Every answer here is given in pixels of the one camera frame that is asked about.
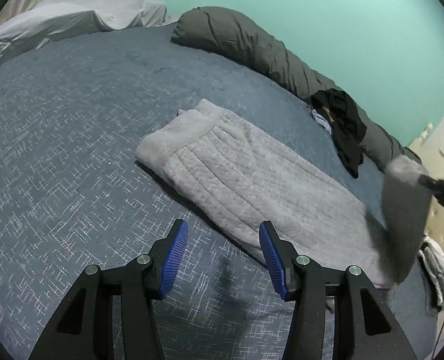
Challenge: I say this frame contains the white folded shirt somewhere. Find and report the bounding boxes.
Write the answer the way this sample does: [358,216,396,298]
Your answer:
[419,237,444,308]

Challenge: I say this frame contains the cream tufted headboard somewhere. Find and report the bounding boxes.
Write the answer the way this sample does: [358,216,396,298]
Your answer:
[409,82,444,241]

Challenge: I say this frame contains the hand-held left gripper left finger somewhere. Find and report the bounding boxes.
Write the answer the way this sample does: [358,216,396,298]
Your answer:
[29,218,190,360]

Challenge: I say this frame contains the small white cloth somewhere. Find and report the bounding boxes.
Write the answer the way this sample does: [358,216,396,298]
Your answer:
[311,108,334,133]

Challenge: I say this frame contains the grey fleece pants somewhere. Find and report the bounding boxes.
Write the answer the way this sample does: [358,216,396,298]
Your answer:
[135,98,433,314]

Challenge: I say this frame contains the light grey pillow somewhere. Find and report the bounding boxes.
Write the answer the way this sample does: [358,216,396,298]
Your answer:
[0,0,167,75]

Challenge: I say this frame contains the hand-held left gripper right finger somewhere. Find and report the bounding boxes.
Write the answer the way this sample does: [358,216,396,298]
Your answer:
[259,220,418,360]

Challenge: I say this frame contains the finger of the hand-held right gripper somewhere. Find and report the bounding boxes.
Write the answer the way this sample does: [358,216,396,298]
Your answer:
[418,173,442,191]

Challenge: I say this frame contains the rolled dark grey duvet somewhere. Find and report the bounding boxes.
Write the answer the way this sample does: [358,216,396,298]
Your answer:
[170,6,425,169]

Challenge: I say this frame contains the blue patterned bed sheet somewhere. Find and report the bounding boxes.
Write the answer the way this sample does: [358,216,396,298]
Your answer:
[0,22,444,360]

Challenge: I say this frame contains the light grey folded garment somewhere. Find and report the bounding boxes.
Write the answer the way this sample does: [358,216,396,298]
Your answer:
[417,262,444,315]

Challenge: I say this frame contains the black garment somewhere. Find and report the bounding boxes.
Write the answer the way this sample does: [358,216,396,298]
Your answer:
[310,89,368,179]

